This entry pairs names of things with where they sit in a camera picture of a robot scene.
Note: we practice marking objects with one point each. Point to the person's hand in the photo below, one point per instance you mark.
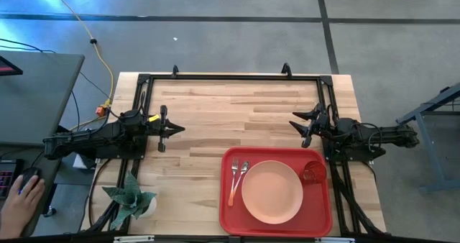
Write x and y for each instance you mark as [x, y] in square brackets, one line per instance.
[23, 201]

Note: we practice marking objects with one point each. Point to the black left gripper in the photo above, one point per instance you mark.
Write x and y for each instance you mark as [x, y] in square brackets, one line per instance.
[162, 128]

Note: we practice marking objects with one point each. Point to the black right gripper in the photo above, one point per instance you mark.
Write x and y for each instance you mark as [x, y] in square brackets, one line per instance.
[321, 126]

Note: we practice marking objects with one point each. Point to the white bracket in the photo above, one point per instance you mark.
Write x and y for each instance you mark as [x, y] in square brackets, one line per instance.
[133, 239]
[335, 240]

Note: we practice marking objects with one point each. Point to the green leafy plant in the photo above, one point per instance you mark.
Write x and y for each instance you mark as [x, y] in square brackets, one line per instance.
[128, 200]

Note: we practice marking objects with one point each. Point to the black desk caster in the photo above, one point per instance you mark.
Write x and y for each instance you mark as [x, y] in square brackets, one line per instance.
[50, 211]

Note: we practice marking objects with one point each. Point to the white plant pot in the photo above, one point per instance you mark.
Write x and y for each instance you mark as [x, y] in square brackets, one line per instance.
[151, 208]

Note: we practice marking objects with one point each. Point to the red plastic tray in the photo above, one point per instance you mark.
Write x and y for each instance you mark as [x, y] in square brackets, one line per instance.
[230, 221]

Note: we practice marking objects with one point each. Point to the blue-grey metal stand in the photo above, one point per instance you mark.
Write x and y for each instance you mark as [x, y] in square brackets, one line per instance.
[427, 106]

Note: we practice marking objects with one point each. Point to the peach round plate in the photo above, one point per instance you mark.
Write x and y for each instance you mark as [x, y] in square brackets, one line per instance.
[272, 192]

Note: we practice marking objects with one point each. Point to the dark monitor screen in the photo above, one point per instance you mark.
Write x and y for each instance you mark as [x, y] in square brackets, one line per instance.
[9, 69]

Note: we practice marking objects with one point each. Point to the black metal table frame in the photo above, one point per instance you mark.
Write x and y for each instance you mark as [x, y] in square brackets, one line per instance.
[233, 77]

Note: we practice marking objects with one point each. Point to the orange plug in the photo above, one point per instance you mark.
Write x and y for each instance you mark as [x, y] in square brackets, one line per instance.
[100, 111]

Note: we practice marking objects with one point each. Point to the black keyboard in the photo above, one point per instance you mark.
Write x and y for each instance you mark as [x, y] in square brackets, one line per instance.
[7, 178]

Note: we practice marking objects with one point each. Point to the person's forearm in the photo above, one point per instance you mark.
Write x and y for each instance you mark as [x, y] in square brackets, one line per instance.
[7, 228]

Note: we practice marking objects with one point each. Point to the red translucent plastic cup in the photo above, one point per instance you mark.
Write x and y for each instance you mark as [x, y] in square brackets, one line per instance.
[313, 173]

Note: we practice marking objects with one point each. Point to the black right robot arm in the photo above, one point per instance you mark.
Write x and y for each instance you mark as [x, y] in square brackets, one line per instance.
[388, 133]

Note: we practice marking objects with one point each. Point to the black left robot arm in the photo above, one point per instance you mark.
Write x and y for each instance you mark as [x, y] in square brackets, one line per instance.
[93, 140]

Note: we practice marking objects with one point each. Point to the yellow label tag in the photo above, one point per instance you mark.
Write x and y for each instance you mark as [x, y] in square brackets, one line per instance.
[154, 118]

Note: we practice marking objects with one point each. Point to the black computer mouse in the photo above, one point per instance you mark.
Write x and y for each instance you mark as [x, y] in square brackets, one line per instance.
[30, 172]

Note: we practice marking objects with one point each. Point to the grey desk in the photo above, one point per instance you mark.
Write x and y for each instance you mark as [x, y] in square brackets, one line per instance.
[36, 99]

